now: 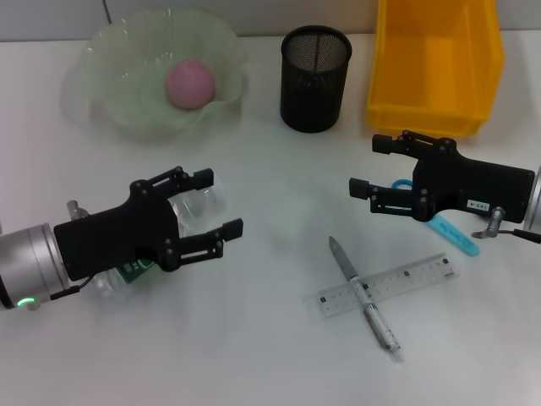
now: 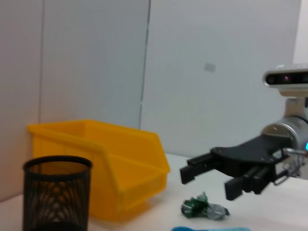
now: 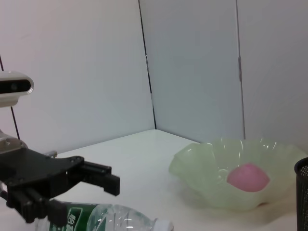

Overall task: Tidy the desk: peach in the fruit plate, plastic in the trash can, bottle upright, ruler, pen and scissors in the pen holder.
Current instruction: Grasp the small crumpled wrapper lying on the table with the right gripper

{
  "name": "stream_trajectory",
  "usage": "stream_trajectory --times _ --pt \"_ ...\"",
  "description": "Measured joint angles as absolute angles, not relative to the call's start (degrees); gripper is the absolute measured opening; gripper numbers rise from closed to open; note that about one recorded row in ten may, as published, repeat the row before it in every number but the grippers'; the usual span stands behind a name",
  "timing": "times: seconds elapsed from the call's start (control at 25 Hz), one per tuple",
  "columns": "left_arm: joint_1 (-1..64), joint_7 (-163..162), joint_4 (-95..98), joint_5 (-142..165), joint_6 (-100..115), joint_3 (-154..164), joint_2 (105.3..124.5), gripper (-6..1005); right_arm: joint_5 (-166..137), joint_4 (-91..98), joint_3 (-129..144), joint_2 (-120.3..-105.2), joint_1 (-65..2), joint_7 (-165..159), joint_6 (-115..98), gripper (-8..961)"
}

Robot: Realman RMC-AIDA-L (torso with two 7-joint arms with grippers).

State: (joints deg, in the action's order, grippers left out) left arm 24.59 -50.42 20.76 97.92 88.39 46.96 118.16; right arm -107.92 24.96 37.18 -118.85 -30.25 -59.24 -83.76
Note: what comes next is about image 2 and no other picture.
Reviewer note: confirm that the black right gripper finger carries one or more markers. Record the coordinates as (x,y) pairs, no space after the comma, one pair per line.
(240,187)
(192,168)

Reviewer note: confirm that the yellow plastic bin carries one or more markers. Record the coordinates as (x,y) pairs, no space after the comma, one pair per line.
(101,163)

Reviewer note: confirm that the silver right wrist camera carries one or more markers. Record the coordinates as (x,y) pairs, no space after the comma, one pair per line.
(284,78)

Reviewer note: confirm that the black mesh pen holder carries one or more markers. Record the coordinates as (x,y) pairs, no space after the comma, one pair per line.
(55,197)

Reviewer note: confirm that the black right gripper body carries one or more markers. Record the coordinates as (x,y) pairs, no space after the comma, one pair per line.
(252,154)

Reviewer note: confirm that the green plastic wrapper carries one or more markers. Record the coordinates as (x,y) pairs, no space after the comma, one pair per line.
(197,207)

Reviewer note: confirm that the blue scissors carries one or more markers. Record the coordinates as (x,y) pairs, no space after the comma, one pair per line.
(204,229)

